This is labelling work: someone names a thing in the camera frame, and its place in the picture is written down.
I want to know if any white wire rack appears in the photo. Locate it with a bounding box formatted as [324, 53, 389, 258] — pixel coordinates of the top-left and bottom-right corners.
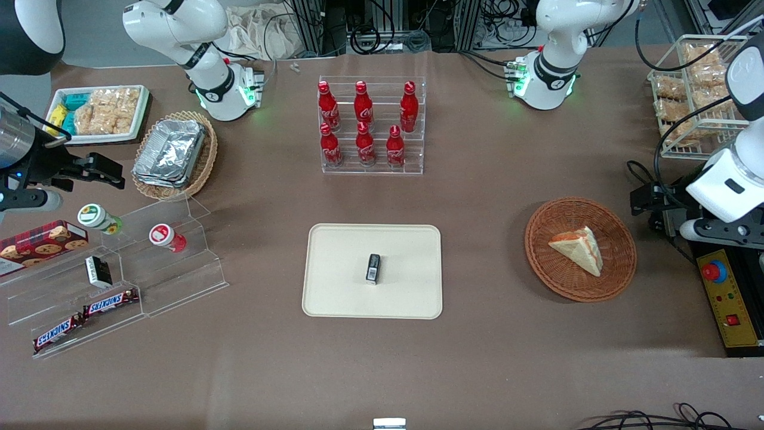
[647, 34, 754, 160]

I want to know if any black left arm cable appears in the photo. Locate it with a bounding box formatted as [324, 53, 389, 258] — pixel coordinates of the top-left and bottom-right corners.
[626, 94, 750, 201]

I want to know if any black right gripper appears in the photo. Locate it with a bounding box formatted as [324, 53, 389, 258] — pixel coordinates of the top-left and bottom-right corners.
[0, 128, 126, 193]

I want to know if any triangular wrapped sandwich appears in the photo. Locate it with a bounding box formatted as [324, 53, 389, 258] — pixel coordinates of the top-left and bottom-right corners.
[548, 225, 604, 278]

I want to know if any clear bag of rice crackers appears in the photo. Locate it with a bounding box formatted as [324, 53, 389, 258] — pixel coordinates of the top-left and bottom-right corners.
[73, 103, 114, 136]
[90, 87, 142, 134]

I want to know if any crumpled white cloth bag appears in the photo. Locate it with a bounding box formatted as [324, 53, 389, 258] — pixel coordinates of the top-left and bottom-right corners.
[226, 5, 300, 61]

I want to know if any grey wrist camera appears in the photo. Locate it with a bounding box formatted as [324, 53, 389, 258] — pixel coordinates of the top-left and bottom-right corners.
[0, 188, 64, 214]
[680, 217, 764, 250]

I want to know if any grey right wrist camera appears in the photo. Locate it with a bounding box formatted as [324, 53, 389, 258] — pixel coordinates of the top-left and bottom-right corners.
[0, 188, 64, 214]

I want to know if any stack of foil trays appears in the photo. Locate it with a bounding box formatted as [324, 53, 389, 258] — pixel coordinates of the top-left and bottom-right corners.
[132, 119, 207, 189]

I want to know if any black cable bundle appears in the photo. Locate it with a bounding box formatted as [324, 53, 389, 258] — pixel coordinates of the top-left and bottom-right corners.
[576, 403, 764, 430]

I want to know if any clear acrylic bottle rack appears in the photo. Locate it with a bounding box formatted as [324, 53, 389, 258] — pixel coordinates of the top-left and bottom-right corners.
[318, 75, 428, 176]

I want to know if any red strawberry yogurt cup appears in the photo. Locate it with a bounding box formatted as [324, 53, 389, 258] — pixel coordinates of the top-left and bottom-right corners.
[149, 223, 187, 254]

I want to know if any black and white chocolate box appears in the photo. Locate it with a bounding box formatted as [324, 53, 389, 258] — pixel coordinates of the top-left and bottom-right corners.
[85, 255, 113, 289]

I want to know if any green sunflower yogurt cup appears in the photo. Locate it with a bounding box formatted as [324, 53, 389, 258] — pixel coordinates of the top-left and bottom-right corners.
[77, 204, 124, 235]

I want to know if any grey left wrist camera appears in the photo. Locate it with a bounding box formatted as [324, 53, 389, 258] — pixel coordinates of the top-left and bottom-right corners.
[680, 217, 764, 250]

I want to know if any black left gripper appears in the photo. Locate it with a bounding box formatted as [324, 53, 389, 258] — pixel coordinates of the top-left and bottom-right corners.
[630, 182, 705, 238]

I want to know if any brown round wicker basket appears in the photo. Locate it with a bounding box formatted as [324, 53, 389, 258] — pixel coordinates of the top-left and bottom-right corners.
[525, 197, 637, 303]

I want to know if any clear packet of crackers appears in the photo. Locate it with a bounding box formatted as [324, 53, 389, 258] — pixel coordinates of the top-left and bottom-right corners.
[683, 44, 727, 88]
[653, 74, 688, 100]
[655, 98, 697, 124]
[661, 122, 700, 148]

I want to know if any yellow emergency stop control box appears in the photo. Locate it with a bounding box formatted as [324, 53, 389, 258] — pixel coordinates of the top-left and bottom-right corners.
[692, 242, 764, 358]

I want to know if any red tartan cookie box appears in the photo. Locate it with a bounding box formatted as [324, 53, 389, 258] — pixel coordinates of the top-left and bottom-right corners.
[0, 220, 90, 277]

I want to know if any yellow snack packet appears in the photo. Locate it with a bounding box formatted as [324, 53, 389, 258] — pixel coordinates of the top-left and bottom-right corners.
[46, 104, 68, 136]

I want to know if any clear acrylic step stand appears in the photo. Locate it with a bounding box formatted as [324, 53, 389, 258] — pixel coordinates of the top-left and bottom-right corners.
[0, 238, 145, 360]
[110, 196, 230, 318]

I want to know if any white rectangular snack tray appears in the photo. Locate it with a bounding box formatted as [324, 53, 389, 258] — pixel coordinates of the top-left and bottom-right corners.
[46, 85, 150, 146]

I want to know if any Snickers chocolate bar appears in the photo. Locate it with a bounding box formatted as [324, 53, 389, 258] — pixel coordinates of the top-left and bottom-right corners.
[82, 288, 140, 318]
[32, 314, 85, 354]

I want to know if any red Coca-Cola aluminium bottle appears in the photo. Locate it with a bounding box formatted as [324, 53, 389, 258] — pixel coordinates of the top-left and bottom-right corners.
[386, 125, 407, 168]
[353, 81, 375, 130]
[319, 122, 344, 168]
[399, 81, 420, 134]
[318, 81, 341, 133]
[355, 121, 377, 167]

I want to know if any light oval wicker basket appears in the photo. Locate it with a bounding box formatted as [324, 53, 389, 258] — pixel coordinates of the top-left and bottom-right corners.
[131, 110, 218, 202]

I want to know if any beige plastic tray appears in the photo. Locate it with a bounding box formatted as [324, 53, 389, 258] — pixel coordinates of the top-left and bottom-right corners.
[301, 223, 443, 320]

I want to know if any coiled black cable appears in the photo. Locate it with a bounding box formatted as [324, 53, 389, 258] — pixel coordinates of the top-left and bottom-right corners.
[349, 23, 384, 56]

